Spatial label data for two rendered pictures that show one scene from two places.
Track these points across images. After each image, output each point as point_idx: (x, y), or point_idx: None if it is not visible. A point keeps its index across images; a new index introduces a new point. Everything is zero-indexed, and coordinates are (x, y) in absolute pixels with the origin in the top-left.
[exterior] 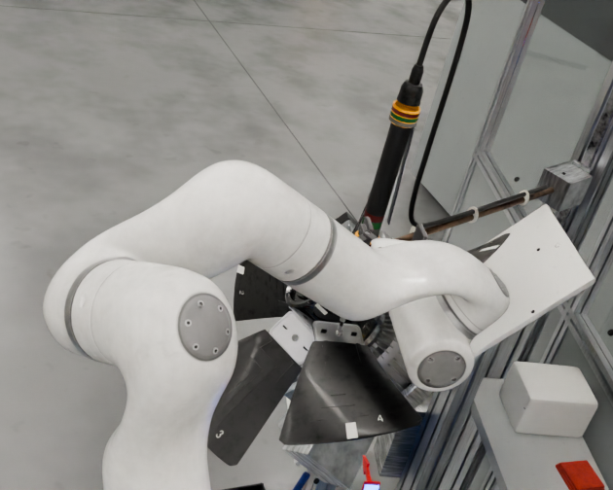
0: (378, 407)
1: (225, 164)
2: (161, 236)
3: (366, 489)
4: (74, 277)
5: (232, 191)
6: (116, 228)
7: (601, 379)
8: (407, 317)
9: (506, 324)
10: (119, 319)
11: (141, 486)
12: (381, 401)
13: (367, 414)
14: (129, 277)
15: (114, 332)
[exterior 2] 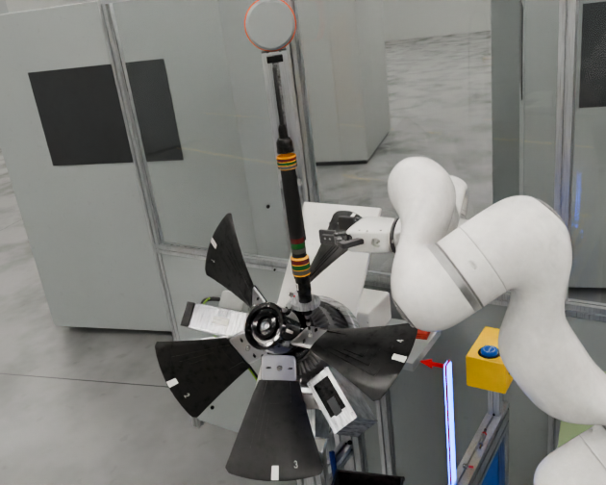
0: (390, 339)
1: (410, 162)
2: (434, 217)
3: (448, 369)
4: (439, 268)
5: (436, 167)
6: (408, 234)
7: (373, 283)
8: None
9: (360, 267)
10: (521, 242)
11: (569, 343)
12: (386, 335)
13: (392, 345)
14: (492, 223)
15: (521, 253)
